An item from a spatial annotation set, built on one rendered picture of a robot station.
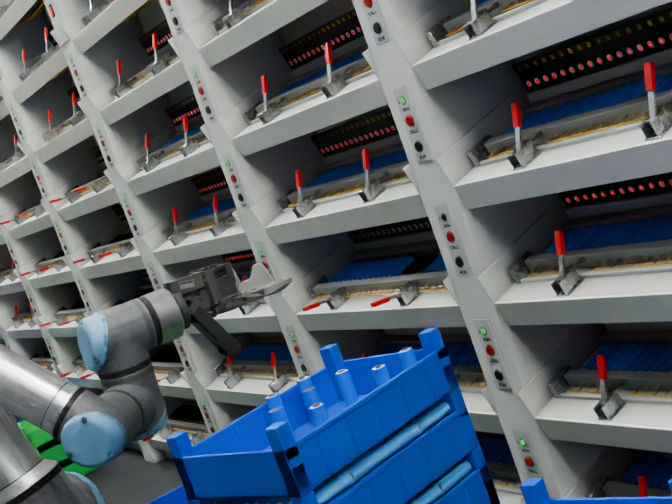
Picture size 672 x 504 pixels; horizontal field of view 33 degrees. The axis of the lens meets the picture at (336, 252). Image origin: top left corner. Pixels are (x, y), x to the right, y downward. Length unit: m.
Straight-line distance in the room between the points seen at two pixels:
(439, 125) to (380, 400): 0.59
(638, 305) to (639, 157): 0.22
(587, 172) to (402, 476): 0.49
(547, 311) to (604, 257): 0.12
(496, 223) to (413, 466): 0.58
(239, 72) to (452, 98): 0.73
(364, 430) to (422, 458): 0.10
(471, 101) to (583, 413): 0.52
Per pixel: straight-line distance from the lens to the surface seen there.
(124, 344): 1.88
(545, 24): 1.52
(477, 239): 1.78
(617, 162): 1.49
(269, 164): 2.39
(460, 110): 1.79
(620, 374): 1.76
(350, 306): 2.20
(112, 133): 3.02
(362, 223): 2.04
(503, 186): 1.67
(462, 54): 1.66
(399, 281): 2.08
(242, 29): 2.19
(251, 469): 1.25
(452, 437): 1.40
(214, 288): 1.95
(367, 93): 1.88
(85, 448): 1.79
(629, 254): 1.63
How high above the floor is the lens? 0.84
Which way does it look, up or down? 6 degrees down
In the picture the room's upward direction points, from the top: 20 degrees counter-clockwise
